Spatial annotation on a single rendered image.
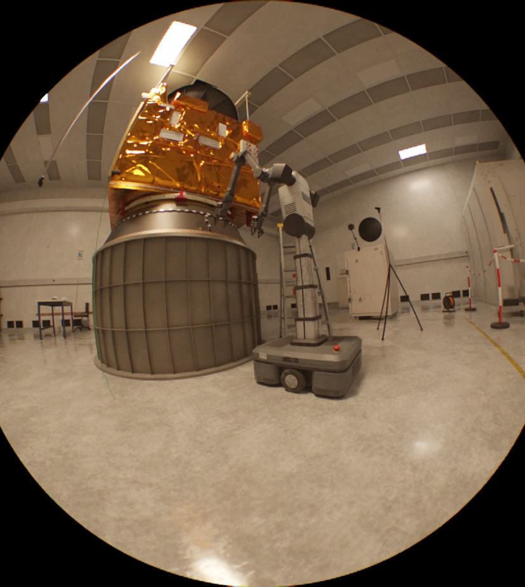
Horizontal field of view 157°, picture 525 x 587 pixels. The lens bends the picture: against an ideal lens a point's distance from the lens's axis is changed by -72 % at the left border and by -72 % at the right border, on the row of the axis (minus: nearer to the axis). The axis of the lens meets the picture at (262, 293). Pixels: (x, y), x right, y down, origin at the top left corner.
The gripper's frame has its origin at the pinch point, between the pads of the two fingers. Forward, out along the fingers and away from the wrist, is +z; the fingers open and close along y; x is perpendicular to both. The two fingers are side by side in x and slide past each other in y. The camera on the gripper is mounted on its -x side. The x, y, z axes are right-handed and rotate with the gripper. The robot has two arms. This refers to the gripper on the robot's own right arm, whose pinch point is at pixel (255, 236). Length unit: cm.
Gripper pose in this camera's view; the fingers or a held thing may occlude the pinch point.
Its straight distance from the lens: 192.5
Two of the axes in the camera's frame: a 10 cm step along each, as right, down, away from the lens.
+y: -6.3, 0.1, -7.8
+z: -3.2, 9.0, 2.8
